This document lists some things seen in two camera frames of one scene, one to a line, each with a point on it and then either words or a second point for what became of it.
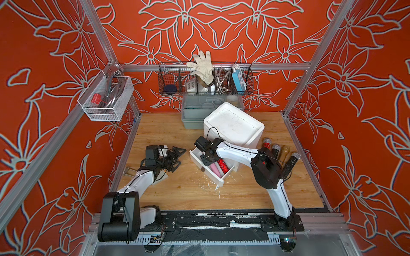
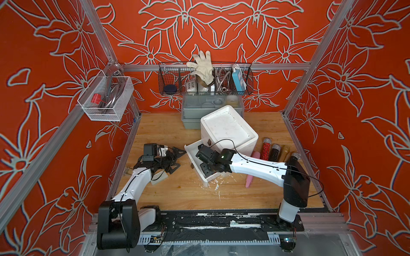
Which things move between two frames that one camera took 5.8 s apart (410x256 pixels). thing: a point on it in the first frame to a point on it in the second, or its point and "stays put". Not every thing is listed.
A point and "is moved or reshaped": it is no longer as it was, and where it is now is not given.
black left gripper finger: [172, 169] stays put
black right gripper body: [206, 160] to [207, 170]
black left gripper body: [164, 162] stays put
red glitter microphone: [267, 143] stays put
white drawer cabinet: [229, 123] is moved or reshaped
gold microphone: [285, 149] stays put
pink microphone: [215, 169] is moved or reshaped
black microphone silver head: [276, 150] stays put
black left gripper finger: [176, 151] stays put
